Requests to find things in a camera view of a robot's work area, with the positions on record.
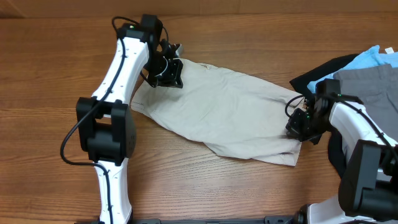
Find beige shorts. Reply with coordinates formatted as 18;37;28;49
131;59;302;166

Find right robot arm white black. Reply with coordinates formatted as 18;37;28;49
285;79;397;223

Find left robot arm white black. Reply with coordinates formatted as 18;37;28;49
76;14;183;223

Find black garment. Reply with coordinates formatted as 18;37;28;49
289;54;358;178

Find grey garment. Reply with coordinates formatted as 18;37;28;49
333;64;397;140

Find light blue garment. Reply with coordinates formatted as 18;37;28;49
307;45;397;93

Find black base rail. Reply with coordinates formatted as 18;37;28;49
74;215;299;224

